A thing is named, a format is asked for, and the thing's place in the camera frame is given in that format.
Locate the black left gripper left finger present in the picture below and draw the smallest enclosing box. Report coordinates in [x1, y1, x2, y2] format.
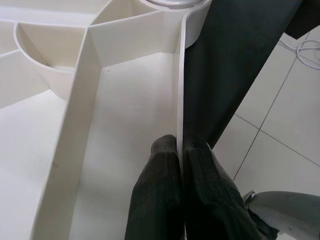
[124, 134, 186, 240]

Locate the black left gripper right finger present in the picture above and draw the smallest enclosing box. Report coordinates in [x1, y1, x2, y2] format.
[182, 131, 266, 240]

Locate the white plastic table top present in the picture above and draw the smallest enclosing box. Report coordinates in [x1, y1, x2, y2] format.
[0, 0, 213, 240]

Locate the white plastic table leg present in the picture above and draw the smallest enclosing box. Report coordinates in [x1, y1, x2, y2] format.
[144, 0, 213, 10]

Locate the black tablecloth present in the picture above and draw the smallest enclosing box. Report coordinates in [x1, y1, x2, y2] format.
[183, 0, 320, 151]

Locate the white floor cable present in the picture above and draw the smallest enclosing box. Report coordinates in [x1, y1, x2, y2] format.
[277, 37, 320, 69]

